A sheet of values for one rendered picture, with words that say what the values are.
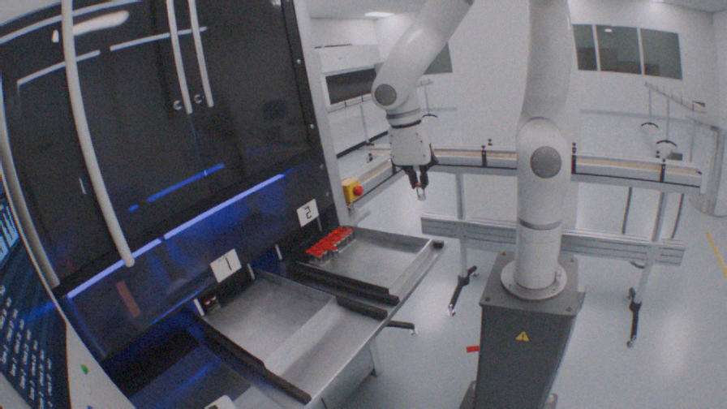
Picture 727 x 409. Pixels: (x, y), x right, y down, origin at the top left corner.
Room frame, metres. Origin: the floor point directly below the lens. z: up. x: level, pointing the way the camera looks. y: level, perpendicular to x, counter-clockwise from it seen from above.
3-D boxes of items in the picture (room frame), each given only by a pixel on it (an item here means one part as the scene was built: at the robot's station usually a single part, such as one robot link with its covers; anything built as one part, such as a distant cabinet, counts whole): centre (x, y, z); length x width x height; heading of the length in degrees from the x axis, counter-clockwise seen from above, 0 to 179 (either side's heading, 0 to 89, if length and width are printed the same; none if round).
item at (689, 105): (3.45, -5.13, 0.92); 3.60 x 0.15 x 0.16; 141
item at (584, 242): (1.32, -0.96, 0.49); 1.60 x 0.08 x 0.12; 51
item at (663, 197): (0.94, -1.43, 0.46); 0.09 x 0.09 x 0.77; 51
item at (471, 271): (1.66, -0.53, 0.07); 0.50 x 0.08 x 0.14; 141
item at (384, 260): (0.89, 0.03, 0.90); 0.34 x 0.26 x 0.04; 51
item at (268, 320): (0.69, 0.33, 0.90); 0.34 x 0.26 x 0.04; 51
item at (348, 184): (1.23, 0.05, 0.99); 0.08 x 0.07 x 0.07; 51
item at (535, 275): (0.64, -0.41, 0.95); 0.19 x 0.19 x 0.18
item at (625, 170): (1.41, -0.85, 0.92); 1.90 x 0.16 x 0.16; 51
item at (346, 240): (0.96, 0.11, 0.90); 0.18 x 0.02 x 0.05; 140
